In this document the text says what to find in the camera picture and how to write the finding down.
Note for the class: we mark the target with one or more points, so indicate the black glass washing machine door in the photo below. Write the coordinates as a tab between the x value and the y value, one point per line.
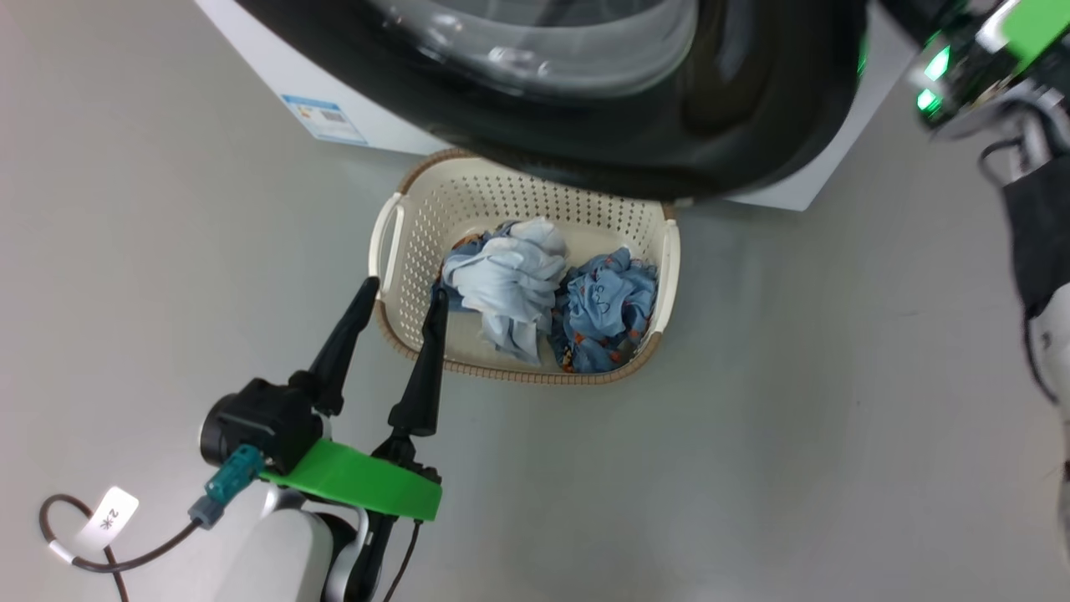
585	125

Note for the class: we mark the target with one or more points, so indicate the cream perforated laundry basket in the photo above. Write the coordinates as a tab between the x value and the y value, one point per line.
435	201

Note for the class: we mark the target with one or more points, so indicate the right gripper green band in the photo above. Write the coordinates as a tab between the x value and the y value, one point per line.
1028	33

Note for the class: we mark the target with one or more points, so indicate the blue energy label sticker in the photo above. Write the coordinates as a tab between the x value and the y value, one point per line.
322	119

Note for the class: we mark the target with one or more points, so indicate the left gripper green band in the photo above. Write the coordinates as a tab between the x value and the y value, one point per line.
368	485

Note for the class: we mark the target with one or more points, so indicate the blue shirt with orange print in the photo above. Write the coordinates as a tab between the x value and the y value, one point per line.
476	242

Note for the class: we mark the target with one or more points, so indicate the white front-load washing machine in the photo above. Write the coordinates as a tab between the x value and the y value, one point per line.
251	50

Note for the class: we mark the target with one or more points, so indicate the blue printed garment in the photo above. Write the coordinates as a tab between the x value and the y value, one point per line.
606	309

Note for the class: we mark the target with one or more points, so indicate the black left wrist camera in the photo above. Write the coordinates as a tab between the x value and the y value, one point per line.
267	422

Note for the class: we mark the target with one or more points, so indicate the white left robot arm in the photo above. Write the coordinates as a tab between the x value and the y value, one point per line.
276	552

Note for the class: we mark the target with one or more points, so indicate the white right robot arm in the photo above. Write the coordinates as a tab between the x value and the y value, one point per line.
1045	234

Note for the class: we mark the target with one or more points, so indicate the pale blue garment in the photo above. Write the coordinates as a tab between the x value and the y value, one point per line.
510	284

